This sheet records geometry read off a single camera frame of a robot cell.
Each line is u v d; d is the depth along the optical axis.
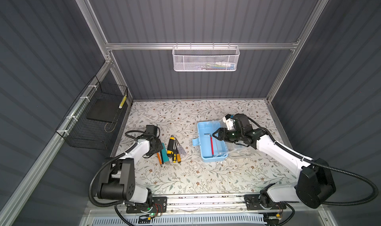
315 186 0.41
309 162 0.44
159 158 0.89
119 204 0.45
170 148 0.93
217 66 0.92
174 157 0.88
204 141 0.96
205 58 1.24
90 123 0.72
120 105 0.80
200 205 0.75
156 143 0.81
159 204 0.72
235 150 0.81
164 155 0.89
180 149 0.93
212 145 0.94
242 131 0.64
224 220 0.77
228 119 0.76
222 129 0.74
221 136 0.73
